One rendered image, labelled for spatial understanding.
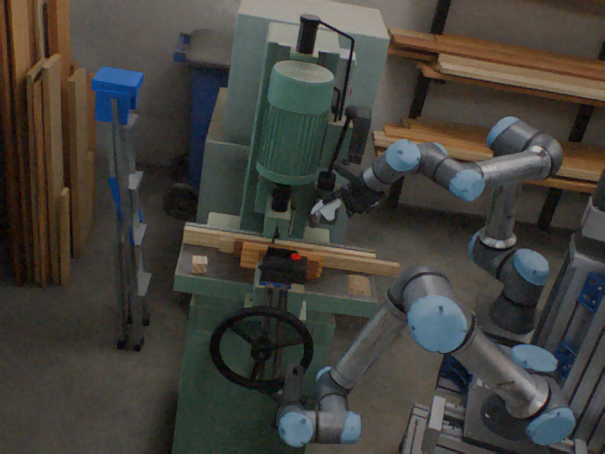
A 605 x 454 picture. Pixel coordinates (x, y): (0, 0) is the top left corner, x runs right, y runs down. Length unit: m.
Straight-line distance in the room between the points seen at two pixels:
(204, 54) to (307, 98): 1.92
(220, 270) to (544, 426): 1.00
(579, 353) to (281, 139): 0.98
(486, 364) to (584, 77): 2.76
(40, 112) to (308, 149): 1.49
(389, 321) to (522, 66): 2.59
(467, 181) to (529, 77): 2.38
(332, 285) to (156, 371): 1.18
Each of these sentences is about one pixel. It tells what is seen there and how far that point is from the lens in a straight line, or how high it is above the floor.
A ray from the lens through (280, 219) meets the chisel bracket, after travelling 2.26.
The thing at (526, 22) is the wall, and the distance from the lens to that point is 4.65.
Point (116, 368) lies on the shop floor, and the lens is 3.28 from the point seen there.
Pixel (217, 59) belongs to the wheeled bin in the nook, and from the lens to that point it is 3.92.
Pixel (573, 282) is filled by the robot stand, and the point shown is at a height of 1.18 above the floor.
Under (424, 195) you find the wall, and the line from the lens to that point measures 4.93.
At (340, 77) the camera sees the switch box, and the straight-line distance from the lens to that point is 2.42.
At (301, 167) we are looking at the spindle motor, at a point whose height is 1.25.
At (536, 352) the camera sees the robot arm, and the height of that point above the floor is 1.04.
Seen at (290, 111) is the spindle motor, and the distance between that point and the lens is 2.07.
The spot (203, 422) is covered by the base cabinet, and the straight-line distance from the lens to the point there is 2.60.
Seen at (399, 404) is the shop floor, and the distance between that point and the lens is 3.36.
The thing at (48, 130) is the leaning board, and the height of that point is 0.77.
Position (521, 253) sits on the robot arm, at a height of 1.05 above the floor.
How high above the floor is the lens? 2.16
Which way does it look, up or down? 29 degrees down
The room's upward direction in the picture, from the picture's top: 11 degrees clockwise
